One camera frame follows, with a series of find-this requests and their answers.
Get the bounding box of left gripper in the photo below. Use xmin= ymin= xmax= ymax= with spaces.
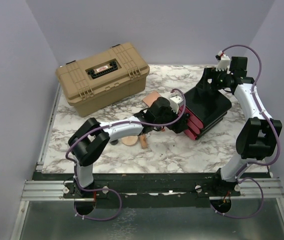
xmin=154 ymin=104 xmax=188 ymax=134

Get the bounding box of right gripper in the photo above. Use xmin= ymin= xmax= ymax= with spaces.
xmin=195 ymin=67 xmax=232 ymax=91

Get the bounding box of black makeup drawer organizer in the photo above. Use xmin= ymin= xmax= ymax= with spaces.
xmin=184 ymin=87 xmax=232 ymax=139

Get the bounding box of beige concealer tube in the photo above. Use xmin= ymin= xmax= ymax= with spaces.
xmin=139 ymin=134 xmax=148 ymax=149

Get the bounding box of pink top drawer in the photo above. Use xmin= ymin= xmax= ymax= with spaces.
xmin=184 ymin=108 xmax=204 ymax=141

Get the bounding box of black eyeliner pencil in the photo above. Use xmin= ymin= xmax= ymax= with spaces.
xmin=112 ymin=95 xmax=135 ymax=106

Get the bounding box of round wooden compact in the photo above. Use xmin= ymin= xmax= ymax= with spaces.
xmin=121 ymin=136 xmax=138 ymax=147

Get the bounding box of small black round jar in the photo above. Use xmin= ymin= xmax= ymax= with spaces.
xmin=110 ymin=140 xmax=119 ymax=146

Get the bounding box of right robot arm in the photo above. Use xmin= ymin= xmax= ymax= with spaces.
xmin=198 ymin=51 xmax=282 ymax=196

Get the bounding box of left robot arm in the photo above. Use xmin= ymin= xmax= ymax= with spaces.
xmin=65 ymin=95 xmax=188 ymax=198

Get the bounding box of square copper compact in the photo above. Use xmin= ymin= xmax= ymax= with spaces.
xmin=142 ymin=91 xmax=163 ymax=107

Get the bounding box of tan plastic toolbox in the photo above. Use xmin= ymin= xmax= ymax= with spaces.
xmin=55 ymin=42 xmax=150 ymax=117

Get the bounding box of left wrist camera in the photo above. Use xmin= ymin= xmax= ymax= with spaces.
xmin=169 ymin=95 xmax=184 ymax=114

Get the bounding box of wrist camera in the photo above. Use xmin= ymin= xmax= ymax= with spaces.
xmin=169 ymin=95 xmax=184 ymax=114
xmin=215 ymin=51 xmax=231 ymax=72

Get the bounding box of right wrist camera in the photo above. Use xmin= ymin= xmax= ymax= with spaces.
xmin=215 ymin=51 xmax=231 ymax=72

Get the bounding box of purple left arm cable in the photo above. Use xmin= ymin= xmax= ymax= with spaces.
xmin=65 ymin=88 xmax=186 ymax=222

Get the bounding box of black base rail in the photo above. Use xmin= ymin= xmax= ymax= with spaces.
xmin=31 ymin=171 xmax=242 ymax=210

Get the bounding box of aluminium extrusion frame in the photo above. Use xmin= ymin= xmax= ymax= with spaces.
xmin=11 ymin=88 xmax=93 ymax=240

